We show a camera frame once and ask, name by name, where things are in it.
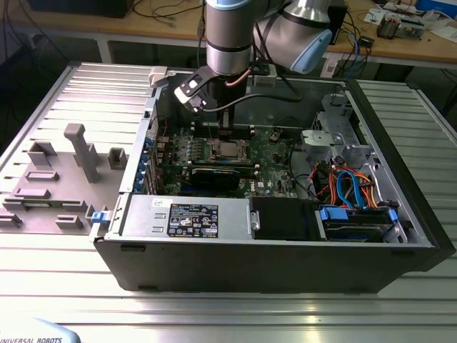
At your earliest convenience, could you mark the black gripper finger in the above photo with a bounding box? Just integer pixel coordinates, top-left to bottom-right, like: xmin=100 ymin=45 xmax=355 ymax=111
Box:
xmin=226 ymin=106 xmax=236 ymax=141
xmin=219 ymin=106 xmax=229 ymax=141

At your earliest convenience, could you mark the metal socket cover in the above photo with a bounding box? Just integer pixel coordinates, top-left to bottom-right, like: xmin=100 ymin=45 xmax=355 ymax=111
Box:
xmin=209 ymin=138 xmax=250 ymax=161

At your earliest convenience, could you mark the CPU socket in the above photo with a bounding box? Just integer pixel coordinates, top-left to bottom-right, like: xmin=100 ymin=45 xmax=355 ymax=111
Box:
xmin=208 ymin=137 xmax=251 ymax=162

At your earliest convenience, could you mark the black graphics card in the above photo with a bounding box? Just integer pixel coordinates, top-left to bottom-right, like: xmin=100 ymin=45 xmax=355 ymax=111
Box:
xmin=190 ymin=164 xmax=241 ymax=192

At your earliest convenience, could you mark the green motherboard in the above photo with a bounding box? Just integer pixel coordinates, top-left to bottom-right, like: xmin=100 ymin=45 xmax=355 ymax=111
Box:
xmin=156 ymin=123 xmax=301 ymax=200

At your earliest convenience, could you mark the silver metal drive cage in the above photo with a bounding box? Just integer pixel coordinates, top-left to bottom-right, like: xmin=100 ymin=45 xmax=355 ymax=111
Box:
xmin=299 ymin=91 xmax=379 ymax=169

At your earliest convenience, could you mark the wooden desk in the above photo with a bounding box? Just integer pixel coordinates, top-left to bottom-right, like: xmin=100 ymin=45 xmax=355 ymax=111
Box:
xmin=21 ymin=0 xmax=457 ymax=71

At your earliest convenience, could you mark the white paper label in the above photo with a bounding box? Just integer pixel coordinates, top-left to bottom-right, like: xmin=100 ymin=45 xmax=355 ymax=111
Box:
xmin=320 ymin=53 xmax=339 ymax=79

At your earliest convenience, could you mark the silver power supply unit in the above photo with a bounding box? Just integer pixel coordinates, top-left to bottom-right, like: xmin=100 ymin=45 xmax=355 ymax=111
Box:
xmin=121 ymin=194 xmax=253 ymax=244

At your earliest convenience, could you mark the hard disk in blue carrier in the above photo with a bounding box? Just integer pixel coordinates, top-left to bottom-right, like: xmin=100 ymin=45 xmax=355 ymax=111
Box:
xmin=313 ymin=205 xmax=399 ymax=244

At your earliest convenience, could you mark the black PC case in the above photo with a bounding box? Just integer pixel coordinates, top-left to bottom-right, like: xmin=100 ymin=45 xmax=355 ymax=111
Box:
xmin=93 ymin=66 xmax=457 ymax=294

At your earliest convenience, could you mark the black equipment box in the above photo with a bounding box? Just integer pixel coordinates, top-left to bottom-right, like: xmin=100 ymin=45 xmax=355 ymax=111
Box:
xmin=28 ymin=0 xmax=128 ymax=19

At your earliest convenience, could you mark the grey parts rack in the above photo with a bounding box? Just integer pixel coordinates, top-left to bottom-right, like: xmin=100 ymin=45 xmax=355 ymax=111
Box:
xmin=0 ymin=123 xmax=131 ymax=237

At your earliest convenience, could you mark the white paper sheet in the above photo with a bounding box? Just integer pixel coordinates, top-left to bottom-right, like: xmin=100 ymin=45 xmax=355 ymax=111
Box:
xmin=363 ymin=7 xmax=388 ymax=25

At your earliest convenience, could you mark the black finned heat sink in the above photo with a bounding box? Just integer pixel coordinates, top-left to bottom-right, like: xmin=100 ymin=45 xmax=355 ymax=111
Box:
xmin=376 ymin=16 xmax=398 ymax=39

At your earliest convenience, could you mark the electronics tray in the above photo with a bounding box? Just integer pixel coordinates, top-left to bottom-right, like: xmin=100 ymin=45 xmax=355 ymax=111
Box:
xmin=396 ymin=16 xmax=426 ymax=41

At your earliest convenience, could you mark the green RAM stick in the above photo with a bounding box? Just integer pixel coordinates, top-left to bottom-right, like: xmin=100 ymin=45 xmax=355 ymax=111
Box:
xmin=19 ymin=200 xmax=89 ymax=209

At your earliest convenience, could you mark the blue box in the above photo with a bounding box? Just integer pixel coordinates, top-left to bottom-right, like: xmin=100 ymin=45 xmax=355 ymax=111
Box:
xmin=416 ymin=0 xmax=457 ymax=12

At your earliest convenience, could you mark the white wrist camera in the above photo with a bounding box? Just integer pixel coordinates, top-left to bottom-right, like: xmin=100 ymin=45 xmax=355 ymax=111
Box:
xmin=174 ymin=66 xmax=215 ymax=114

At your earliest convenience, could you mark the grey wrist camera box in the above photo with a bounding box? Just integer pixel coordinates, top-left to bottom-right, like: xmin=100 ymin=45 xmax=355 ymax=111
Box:
xmin=252 ymin=64 xmax=278 ymax=87

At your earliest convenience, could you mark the pale case handle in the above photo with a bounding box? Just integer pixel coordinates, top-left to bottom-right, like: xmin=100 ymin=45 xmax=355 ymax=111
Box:
xmin=147 ymin=66 xmax=169 ymax=88

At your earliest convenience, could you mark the black cable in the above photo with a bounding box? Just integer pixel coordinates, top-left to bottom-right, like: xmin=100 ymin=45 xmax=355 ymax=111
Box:
xmin=288 ymin=137 xmax=321 ymax=203

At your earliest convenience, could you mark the red wire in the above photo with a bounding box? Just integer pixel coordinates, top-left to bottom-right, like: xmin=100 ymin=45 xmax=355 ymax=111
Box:
xmin=309 ymin=160 xmax=329 ymax=196

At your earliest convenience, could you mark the blue cable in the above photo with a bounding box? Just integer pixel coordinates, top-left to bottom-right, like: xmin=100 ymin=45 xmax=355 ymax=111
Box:
xmin=351 ymin=35 xmax=362 ymax=78

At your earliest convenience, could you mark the blue data wire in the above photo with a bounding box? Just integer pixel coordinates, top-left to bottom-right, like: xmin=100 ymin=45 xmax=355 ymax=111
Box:
xmin=335 ymin=170 xmax=368 ymax=211

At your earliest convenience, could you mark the orange wire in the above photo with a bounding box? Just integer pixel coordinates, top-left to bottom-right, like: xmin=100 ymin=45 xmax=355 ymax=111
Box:
xmin=328 ymin=164 xmax=378 ymax=210

